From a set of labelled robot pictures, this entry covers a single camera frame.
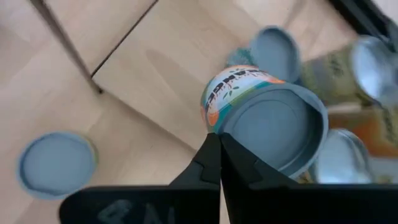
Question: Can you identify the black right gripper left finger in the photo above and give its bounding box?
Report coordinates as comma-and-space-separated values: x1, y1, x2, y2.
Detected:
58, 132, 223, 224

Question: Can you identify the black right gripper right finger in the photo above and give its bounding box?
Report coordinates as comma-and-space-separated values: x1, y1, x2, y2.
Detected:
220, 133, 398, 224

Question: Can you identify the carrots can grey lid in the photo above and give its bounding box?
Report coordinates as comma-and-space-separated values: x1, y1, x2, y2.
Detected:
200, 64, 330, 181

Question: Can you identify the tall yellow label can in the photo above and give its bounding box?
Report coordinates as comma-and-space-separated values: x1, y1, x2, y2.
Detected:
307, 128, 374, 185

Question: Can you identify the tall green beans can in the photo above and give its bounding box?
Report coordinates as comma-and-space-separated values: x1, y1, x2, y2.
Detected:
328, 105, 398, 159

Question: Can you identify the short yellow mushroom can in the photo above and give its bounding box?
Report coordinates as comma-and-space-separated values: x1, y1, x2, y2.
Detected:
17, 131, 99, 200

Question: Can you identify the short salmon can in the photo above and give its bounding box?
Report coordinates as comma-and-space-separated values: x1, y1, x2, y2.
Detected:
225, 25, 302, 84

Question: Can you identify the tall peas can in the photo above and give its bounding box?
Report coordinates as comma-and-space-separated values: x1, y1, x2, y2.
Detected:
298, 34, 398, 109

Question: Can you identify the wooden shelf with black frame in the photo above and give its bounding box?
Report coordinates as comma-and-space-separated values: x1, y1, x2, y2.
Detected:
27, 0, 358, 156

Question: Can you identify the black aluminium rig frame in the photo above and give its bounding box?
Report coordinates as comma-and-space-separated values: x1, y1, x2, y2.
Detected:
328, 0, 398, 43

